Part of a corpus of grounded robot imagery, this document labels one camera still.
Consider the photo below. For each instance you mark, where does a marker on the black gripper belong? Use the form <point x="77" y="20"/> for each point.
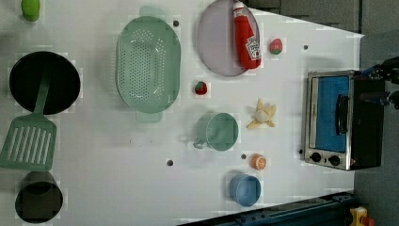
<point x="388" y="70"/>

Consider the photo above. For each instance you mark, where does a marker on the peeled plush banana toy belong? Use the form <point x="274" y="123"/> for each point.
<point x="263" y="115"/>

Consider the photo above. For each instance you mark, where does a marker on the silver black toaster oven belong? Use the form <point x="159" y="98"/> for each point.
<point x="342" y="131"/>

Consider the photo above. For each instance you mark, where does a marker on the pale strawberry toy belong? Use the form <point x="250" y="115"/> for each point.
<point x="275" y="46"/>

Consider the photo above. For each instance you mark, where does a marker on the red ketchup bottle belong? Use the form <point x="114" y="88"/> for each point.
<point x="247" y="46"/>

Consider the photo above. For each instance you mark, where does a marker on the orange slice toy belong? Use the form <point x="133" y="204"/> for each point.
<point x="258" y="162"/>

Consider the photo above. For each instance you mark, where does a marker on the lilac round plate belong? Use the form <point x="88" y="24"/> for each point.
<point x="216" y="39"/>

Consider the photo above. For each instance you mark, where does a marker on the green mug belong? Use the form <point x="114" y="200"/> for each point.
<point x="218" y="131"/>

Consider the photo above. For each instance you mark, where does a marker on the blue cup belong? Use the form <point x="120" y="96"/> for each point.
<point x="245" y="189"/>

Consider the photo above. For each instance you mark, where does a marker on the dark red strawberry toy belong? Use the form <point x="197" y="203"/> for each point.
<point x="201" y="88"/>

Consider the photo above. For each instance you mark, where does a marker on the green plastic colander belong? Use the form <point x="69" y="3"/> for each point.
<point x="148" y="64"/>

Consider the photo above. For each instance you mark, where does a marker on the black round pan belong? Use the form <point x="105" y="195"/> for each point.
<point x="25" y="77"/>

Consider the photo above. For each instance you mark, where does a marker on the lime green object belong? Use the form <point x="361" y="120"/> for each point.
<point x="31" y="10"/>

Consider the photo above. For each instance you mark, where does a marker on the green slotted spatula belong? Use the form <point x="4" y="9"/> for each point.
<point x="30" y="141"/>

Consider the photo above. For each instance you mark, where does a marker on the black cup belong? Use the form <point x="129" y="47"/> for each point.
<point x="40" y="199"/>

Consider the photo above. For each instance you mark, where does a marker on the blue metal frame rail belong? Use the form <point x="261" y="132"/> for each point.
<point x="329" y="210"/>

